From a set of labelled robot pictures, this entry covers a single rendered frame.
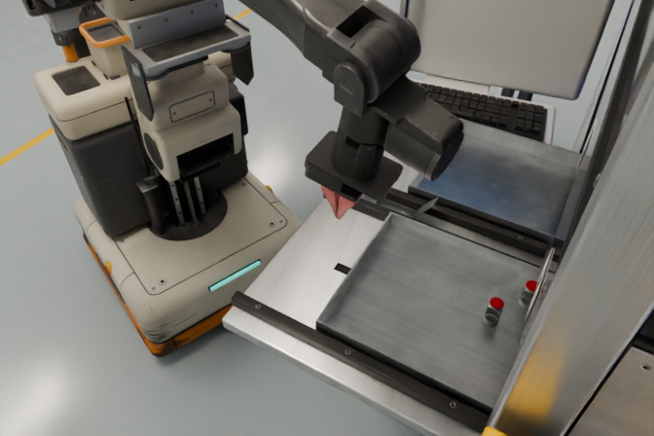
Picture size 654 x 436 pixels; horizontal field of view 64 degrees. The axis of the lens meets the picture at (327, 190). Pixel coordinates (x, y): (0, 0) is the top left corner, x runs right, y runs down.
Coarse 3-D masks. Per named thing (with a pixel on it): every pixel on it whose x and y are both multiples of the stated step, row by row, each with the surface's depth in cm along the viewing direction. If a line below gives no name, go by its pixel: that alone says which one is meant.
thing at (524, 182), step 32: (480, 128) 113; (480, 160) 108; (512, 160) 108; (544, 160) 108; (576, 160) 106; (416, 192) 98; (448, 192) 101; (480, 192) 101; (512, 192) 101; (544, 192) 101; (512, 224) 91; (544, 224) 95
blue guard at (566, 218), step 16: (640, 0) 96; (624, 32) 124; (624, 48) 88; (608, 80) 105; (608, 96) 77; (592, 144) 71; (576, 176) 82; (576, 192) 65; (560, 224) 76; (560, 240) 60; (560, 256) 50; (528, 320) 61
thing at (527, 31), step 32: (416, 0) 137; (448, 0) 134; (480, 0) 131; (512, 0) 129; (544, 0) 126; (576, 0) 123; (608, 0) 121; (448, 32) 140; (480, 32) 136; (512, 32) 133; (544, 32) 131; (576, 32) 128; (416, 64) 149; (448, 64) 145; (480, 64) 142; (512, 64) 139; (544, 64) 136; (576, 64) 133; (576, 96) 138
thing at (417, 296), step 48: (384, 240) 92; (432, 240) 91; (384, 288) 84; (432, 288) 84; (480, 288) 84; (336, 336) 75; (384, 336) 78; (432, 336) 78; (480, 336) 78; (432, 384) 70; (480, 384) 72
